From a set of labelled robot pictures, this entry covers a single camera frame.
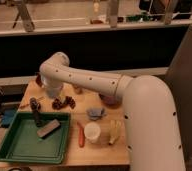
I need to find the bunch of dark grapes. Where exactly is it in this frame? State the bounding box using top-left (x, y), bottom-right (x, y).
top-left (52, 96), bottom-right (76, 110)

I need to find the purple bowl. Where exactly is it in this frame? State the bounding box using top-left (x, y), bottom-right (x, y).
top-left (99, 94), bottom-right (119, 106)

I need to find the grey rectangular block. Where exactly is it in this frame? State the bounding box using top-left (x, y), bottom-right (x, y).
top-left (37, 119), bottom-right (61, 138)

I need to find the white cup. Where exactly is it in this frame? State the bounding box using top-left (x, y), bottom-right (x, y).
top-left (84, 122), bottom-right (101, 143)

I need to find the orange carrot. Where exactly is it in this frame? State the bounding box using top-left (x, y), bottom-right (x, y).
top-left (77, 122), bottom-right (85, 148)

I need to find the orange fruit on cup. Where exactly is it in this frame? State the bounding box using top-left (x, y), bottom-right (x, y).
top-left (72, 85), bottom-right (83, 94)

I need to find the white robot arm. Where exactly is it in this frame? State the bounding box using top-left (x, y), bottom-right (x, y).
top-left (39, 52), bottom-right (186, 171)

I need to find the wooden table board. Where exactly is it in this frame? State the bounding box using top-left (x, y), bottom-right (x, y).
top-left (0, 79), bottom-right (131, 168)

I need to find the green plastic tray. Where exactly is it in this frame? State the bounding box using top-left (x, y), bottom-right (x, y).
top-left (0, 112), bottom-right (71, 164)

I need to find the blue box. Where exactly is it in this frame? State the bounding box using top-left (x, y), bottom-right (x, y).
top-left (1, 109), bottom-right (16, 128)

